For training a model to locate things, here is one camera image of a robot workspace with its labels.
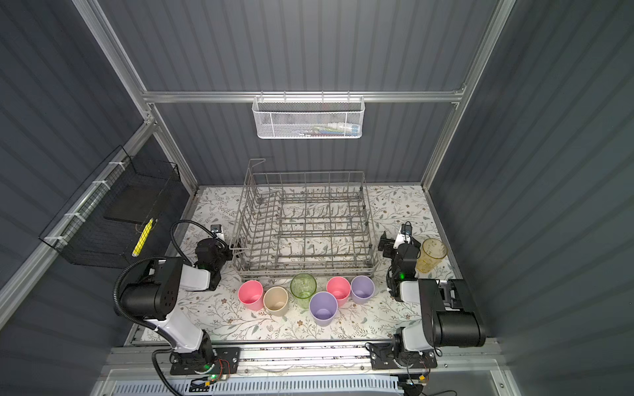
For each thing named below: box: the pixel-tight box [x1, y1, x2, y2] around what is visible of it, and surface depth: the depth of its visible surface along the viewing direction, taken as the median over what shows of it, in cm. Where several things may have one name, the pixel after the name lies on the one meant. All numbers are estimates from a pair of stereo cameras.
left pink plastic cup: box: [237, 279, 265, 312], surface depth 86 cm
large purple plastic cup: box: [308, 290, 339, 327], surface depth 80 cm
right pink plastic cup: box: [326, 275, 351, 307], surface depth 82 cm
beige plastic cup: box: [262, 285, 289, 317], surface depth 79 cm
